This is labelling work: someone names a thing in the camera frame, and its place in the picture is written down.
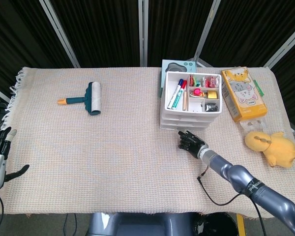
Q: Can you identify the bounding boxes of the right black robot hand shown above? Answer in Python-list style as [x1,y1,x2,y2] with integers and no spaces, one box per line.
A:
[177,130,209,159]

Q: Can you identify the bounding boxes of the clear plastic drawer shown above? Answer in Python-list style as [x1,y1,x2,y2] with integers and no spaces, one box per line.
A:
[159,122,212,131]
[160,118,216,126]
[161,113,218,121]

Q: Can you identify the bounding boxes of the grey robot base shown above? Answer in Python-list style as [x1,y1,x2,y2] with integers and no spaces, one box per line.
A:
[88,212,200,236]

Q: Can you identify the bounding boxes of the white plastic drawer organizer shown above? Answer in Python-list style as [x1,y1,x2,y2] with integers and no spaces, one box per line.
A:
[159,71,223,131]

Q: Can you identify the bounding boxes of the yellow cat print box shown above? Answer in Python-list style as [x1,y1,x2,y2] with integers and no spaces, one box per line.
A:
[221,66,268,123]

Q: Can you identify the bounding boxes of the teal speaker packaging box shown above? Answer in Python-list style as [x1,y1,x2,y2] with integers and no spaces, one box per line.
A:
[159,59,197,98]

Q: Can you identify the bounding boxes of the black binder clips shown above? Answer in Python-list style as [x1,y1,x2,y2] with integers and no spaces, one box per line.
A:
[203,102,219,112]

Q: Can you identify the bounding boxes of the wooden stick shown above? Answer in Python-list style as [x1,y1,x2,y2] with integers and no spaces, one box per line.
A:
[182,90,189,111]

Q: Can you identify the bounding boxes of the red cap whiteboard marker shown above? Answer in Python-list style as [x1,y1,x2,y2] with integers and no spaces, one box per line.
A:
[173,81,188,111]

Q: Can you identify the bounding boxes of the blue cap whiteboard marker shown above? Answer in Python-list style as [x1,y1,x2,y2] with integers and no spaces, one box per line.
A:
[167,78,184,109]

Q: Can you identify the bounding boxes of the clear plastic packet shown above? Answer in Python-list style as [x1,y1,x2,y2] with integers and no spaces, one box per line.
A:
[239,119,267,135]

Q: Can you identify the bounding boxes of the red and green clip packet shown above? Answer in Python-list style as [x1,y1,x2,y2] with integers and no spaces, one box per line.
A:
[189,75,202,87]

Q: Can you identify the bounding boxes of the beige woven tablecloth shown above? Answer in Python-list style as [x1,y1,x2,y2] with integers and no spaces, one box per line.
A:
[1,66,295,219]

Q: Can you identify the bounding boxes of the black trash bag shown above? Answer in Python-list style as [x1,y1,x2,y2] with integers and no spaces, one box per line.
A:
[193,212,238,236]

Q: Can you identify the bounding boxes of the green flat strip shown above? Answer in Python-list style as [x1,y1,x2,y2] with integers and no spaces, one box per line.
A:
[252,79,265,96]

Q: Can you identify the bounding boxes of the yellow plush toy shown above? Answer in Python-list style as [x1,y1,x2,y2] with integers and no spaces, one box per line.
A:
[244,130,295,169]

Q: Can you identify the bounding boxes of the teal lint roller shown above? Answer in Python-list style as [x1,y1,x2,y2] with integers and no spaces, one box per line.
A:
[58,81,102,116]

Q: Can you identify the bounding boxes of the black floor cable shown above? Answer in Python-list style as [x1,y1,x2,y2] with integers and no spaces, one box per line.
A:
[63,213,77,236]

